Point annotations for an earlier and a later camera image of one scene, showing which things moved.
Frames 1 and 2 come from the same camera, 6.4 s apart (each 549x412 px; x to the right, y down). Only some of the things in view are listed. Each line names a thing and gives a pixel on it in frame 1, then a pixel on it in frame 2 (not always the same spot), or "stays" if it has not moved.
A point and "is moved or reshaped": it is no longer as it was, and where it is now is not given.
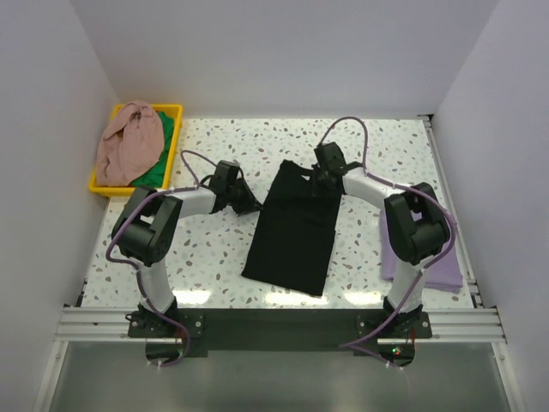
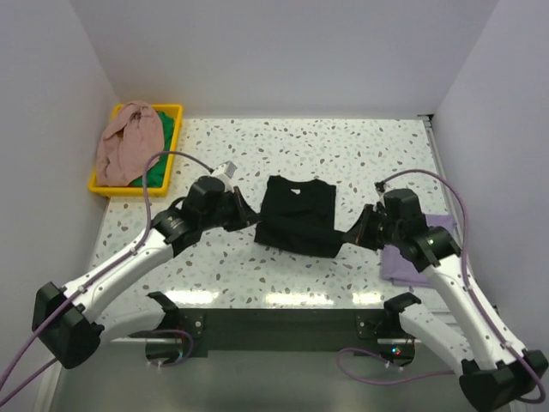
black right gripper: [316, 189] -> [358, 233]
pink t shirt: [132, 141] stays
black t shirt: [292, 233] is moved or reshaped
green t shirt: [156, 176] stays
